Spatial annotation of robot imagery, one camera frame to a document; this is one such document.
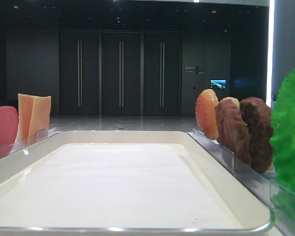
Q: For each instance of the inner brown meat patty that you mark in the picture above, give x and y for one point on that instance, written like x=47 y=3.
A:
x=232 y=130

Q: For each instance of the outer dark meat patty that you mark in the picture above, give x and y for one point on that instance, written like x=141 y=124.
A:
x=257 y=115

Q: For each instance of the outer orange cheese slice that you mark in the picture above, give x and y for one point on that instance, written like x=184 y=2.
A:
x=25 y=105

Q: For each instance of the green lettuce leaf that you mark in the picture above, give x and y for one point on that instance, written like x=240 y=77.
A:
x=283 y=140

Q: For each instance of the red tomato slice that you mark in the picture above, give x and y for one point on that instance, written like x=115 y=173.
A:
x=8 y=129

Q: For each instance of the inner top bun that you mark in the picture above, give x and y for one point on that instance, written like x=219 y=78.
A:
x=205 y=113

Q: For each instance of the right dark door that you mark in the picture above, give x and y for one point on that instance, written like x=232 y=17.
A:
x=162 y=73

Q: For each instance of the dark door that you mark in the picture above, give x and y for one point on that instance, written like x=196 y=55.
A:
x=79 y=72
x=121 y=73
x=162 y=73

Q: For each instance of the middle dark door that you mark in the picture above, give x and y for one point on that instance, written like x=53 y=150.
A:
x=121 y=73

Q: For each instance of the left dark door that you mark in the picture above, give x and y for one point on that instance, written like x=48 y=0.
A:
x=79 y=72

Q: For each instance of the white rectangular metal tray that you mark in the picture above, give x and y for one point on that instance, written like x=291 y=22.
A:
x=124 y=183

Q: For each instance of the small wall screen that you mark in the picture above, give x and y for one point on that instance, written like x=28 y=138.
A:
x=217 y=84

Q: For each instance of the left long acrylic rail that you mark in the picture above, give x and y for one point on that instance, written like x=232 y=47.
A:
x=27 y=141

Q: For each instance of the long acrylic rail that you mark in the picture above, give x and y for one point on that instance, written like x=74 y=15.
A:
x=27 y=141
x=274 y=195

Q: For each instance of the right long acrylic rail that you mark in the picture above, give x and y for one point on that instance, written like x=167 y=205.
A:
x=274 y=195

